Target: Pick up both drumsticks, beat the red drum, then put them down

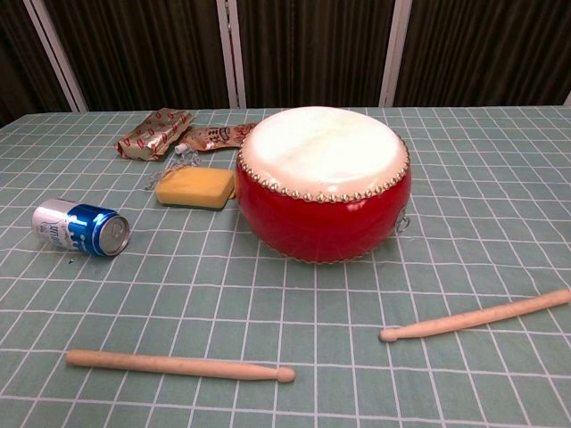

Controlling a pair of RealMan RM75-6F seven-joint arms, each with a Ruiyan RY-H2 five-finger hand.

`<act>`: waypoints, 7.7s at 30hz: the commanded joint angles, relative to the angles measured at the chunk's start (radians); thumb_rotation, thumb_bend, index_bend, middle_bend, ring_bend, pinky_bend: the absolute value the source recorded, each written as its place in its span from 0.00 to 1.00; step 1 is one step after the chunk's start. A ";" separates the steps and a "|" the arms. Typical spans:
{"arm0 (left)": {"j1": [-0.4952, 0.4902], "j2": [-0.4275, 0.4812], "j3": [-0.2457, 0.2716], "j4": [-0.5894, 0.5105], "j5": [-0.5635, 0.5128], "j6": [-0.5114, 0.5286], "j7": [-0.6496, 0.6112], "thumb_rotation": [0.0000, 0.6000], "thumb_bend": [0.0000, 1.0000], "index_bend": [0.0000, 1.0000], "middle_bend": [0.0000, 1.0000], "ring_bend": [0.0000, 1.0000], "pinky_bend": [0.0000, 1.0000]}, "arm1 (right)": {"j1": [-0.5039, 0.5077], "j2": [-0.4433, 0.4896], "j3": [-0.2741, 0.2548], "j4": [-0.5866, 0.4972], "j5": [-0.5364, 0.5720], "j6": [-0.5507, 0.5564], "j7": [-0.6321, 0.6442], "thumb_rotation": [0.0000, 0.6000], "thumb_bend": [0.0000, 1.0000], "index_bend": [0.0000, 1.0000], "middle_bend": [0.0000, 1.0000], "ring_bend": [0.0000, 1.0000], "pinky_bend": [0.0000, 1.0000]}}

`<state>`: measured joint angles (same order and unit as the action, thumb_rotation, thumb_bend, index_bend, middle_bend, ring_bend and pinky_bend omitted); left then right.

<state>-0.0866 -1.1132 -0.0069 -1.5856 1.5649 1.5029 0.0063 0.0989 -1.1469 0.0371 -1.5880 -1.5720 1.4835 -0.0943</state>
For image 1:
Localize pale wooden drumstick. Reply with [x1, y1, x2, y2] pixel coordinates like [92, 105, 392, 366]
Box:
[378, 288, 571, 343]
[65, 349, 296, 383]

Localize red drum with white skin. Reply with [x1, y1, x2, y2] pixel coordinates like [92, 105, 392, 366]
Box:
[235, 105, 412, 265]

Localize yellow sponge with green base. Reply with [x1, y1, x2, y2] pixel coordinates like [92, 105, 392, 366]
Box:
[154, 167, 236, 211]

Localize green checked tablecloth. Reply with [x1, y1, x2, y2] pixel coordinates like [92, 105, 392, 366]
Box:
[0, 105, 571, 428]

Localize orange foil snack packet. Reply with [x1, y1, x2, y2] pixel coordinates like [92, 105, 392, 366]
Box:
[180, 122, 258, 152]

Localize gold snack wrapper red print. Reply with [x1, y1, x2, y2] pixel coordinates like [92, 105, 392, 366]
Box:
[115, 108, 195, 161]

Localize dark ribbed partition panel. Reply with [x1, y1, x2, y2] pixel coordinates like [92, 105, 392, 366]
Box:
[394, 0, 571, 108]
[44, 0, 233, 112]
[234, 0, 396, 110]
[0, 0, 75, 128]

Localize blue and white drink can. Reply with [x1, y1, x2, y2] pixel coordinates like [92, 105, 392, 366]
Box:
[31, 198, 131, 258]

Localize silver bead chain white tag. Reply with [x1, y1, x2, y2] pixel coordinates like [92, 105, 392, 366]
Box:
[145, 142, 202, 192]

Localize white partition post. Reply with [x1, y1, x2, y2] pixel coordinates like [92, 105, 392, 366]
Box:
[216, 0, 247, 110]
[21, 0, 89, 112]
[378, 0, 412, 108]

